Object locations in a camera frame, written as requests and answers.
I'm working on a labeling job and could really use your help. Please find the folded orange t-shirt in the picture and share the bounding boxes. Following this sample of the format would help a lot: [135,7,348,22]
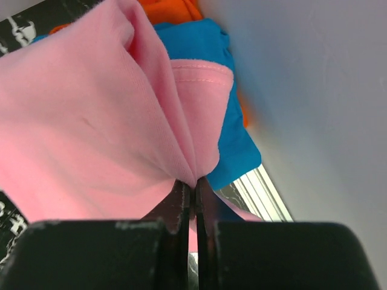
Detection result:
[48,0,253,129]

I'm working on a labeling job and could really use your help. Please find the folded blue t-shirt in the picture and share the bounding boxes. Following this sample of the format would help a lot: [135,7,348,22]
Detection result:
[26,16,262,198]

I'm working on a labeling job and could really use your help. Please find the pink t-shirt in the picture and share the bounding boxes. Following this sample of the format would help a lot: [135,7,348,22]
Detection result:
[0,0,264,254]

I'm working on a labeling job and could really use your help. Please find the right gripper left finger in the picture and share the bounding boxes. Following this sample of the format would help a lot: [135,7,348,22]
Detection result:
[142,181,191,289]

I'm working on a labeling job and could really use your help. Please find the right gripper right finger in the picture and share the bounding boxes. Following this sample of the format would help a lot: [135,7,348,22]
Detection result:
[193,177,242,290]

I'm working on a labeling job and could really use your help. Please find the black marble pattern mat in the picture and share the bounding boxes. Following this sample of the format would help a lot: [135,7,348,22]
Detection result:
[1,17,69,270]

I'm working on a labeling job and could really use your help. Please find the aluminium frame rail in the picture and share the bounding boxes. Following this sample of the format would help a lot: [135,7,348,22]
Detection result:
[233,164,293,222]

